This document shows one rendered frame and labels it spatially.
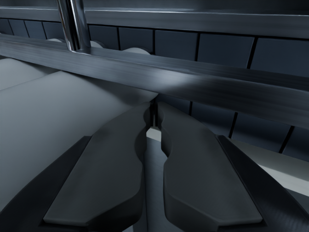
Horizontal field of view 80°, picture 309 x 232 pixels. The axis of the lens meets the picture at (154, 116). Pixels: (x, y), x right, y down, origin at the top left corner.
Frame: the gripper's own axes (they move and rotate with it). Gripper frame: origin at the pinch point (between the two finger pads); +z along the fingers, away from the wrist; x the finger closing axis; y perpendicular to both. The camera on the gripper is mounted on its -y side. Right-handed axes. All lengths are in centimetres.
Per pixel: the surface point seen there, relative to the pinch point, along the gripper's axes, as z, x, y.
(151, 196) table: 12.3, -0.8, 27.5
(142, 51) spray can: 5.7, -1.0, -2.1
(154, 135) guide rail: 2.1, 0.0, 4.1
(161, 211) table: 11.2, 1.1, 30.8
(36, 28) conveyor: 14.7, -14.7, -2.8
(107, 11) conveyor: 8.9, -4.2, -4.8
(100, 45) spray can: 8.6, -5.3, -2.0
